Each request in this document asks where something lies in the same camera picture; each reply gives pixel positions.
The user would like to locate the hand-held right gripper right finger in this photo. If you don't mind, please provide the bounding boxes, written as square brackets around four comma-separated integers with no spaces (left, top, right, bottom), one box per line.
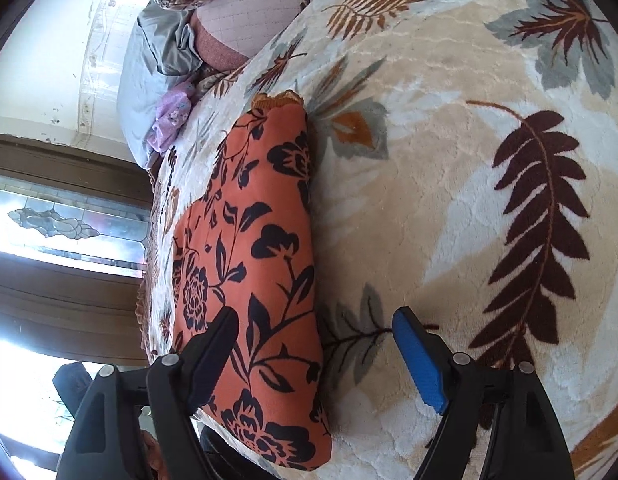
[391,306,572,480]

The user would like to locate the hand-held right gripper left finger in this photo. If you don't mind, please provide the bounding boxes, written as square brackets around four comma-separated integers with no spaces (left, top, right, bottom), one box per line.
[56,306,240,480]

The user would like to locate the orange black floral garment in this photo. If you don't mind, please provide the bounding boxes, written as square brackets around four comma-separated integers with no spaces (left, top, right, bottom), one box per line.
[170,91,335,472]

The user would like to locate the person's dark trousers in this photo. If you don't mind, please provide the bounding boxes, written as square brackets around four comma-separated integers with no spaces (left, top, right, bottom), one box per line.
[199,427,242,480]

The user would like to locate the dark cloth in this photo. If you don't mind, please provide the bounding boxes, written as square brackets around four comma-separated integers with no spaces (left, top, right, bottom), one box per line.
[53,361,102,411]

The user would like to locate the wooden door with stained glass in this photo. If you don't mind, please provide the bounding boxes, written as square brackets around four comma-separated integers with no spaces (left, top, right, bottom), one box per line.
[0,132,155,367]

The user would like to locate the cream leaf-print fleece blanket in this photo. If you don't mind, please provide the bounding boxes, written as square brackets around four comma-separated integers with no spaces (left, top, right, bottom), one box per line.
[142,0,618,480]

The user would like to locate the purple floral cloth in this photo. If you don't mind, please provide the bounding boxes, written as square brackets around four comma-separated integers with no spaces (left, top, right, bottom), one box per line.
[146,82,195,154]

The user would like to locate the grey satin cloth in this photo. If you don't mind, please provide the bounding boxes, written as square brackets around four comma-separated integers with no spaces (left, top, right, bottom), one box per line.
[116,2,205,167]

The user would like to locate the pink quilted mattress cover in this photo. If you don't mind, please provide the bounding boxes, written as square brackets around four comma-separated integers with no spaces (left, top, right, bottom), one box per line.
[191,0,320,68]

